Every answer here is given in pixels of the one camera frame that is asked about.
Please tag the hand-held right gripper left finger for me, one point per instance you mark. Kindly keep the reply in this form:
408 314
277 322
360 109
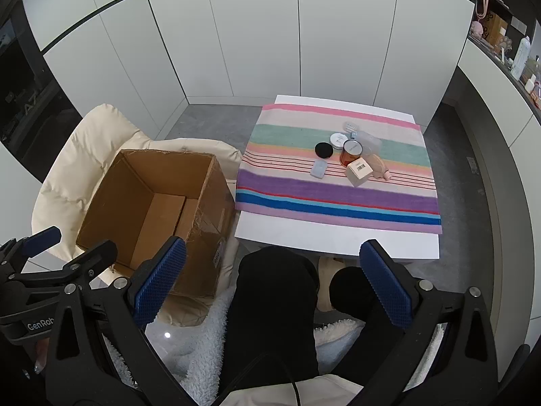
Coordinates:
162 281

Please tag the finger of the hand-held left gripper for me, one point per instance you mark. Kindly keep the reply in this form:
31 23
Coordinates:
95 254
42 239

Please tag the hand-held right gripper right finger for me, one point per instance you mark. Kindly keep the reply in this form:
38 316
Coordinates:
384 283

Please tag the brown cardboard box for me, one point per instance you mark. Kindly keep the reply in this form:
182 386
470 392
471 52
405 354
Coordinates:
173 175

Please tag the small white barcode box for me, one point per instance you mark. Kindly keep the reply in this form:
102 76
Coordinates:
359 172

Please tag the pink rounded compact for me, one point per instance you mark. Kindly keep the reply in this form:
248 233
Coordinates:
375 165

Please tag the pale blue small case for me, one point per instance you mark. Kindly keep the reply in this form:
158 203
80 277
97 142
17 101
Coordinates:
318 170

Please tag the orange jar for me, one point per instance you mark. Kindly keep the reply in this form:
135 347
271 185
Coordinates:
350 153

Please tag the frosted plastic bottle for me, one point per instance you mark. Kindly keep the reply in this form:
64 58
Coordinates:
368 141

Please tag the black round compact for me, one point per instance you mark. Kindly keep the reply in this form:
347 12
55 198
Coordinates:
323 150

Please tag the white round jar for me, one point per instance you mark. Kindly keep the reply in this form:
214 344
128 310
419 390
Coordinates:
338 139

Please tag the person's right leg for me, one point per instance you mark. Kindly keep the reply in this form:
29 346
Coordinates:
355 292

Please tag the white fluffy blanket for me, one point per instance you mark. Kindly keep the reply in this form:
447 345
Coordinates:
203 346

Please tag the white table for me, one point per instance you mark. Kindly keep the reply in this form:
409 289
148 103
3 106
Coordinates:
317 243

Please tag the black trousered legs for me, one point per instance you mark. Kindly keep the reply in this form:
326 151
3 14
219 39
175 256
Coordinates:
270 304

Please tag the cream puffy armchair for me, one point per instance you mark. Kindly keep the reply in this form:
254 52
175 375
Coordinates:
97 135

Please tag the striped pastel cloth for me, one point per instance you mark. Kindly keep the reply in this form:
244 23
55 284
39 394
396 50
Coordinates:
296 186

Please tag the black glass panel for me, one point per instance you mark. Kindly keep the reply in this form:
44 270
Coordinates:
29 93

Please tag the white bottle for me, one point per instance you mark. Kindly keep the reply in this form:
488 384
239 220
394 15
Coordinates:
521 55

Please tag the pink plush toy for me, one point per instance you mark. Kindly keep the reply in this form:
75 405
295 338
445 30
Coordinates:
476 28

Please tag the brown carton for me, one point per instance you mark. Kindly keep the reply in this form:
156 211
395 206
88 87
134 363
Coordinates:
495 27

